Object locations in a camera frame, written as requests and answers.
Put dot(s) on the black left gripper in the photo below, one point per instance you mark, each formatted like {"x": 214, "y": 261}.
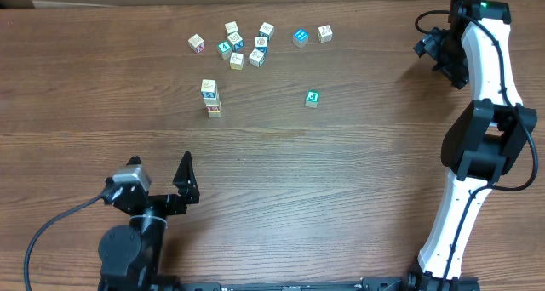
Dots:
{"x": 186, "y": 190}

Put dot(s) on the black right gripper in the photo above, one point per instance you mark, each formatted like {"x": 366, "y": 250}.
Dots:
{"x": 431, "y": 44}

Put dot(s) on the number 3 wooden block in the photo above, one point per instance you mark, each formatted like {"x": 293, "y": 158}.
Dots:
{"x": 212, "y": 101}

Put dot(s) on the blue sided wooden block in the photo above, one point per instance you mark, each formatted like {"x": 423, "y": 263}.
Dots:
{"x": 209, "y": 89}

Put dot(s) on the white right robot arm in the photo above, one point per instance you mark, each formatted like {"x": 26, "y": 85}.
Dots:
{"x": 483, "y": 143}

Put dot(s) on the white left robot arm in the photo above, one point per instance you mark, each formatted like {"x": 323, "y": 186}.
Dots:
{"x": 131, "y": 254}

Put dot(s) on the letter K wooden block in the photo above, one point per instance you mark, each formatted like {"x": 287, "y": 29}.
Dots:
{"x": 325, "y": 34}

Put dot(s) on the red X wooden block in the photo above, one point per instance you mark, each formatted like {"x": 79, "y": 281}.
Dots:
{"x": 196, "y": 43}

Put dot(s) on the green 4 wooden block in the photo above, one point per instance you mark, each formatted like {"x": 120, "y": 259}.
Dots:
{"x": 224, "y": 49}

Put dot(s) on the green letter wooden block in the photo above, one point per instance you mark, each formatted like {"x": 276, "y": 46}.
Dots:
{"x": 312, "y": 99}

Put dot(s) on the blue X wooden block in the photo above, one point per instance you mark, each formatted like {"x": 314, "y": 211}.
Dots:
{"x": 236, "y": 40}

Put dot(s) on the blue top wooden block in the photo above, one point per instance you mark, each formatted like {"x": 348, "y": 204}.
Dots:
{"x": 300, "y": 38}

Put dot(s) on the plain top wooden block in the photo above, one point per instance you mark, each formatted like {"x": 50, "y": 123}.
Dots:
{"x": 231, "y": 27}

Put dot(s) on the blue framed wooden block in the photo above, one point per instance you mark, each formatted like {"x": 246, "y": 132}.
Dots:
{"x": 261, "y": 44}

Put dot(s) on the teal edged wooden block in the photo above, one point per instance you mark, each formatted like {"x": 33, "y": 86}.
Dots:
{"x": 266, "y": 30}

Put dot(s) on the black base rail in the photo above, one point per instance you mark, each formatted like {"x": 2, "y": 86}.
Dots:
{"x": 298, "y": 286}

